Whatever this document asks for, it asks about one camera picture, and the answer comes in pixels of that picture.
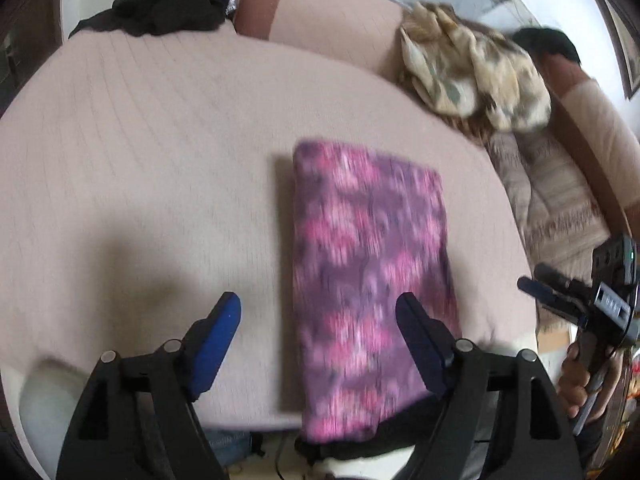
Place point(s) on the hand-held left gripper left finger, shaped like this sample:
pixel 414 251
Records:
pixel 215 340

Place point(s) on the white round object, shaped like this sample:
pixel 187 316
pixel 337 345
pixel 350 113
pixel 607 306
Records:
pixel 47 400

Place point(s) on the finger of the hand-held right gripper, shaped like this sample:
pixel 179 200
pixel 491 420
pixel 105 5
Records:
pixel 537 292
pixel 557 280

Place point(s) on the large black cloth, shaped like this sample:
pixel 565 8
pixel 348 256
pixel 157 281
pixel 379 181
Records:
pixel 165 10

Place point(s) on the small black cloth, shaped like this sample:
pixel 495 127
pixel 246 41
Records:
pixel 547 42

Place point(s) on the striped beige blanket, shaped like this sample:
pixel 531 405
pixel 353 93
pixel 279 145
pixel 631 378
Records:
pixel 550 195

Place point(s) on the blue denim cloth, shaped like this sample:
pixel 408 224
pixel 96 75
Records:
pixel 232 447

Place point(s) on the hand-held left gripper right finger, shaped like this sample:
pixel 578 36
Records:
pixel 420 342

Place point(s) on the purple floral garment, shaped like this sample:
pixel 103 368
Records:
pixel 365 240

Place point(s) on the beige floral cloth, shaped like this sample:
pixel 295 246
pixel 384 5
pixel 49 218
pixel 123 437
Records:
pixel 465 70

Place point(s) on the person's right hand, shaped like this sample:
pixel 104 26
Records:
pixel 575 385

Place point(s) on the framed picture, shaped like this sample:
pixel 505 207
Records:
pixel 625 45

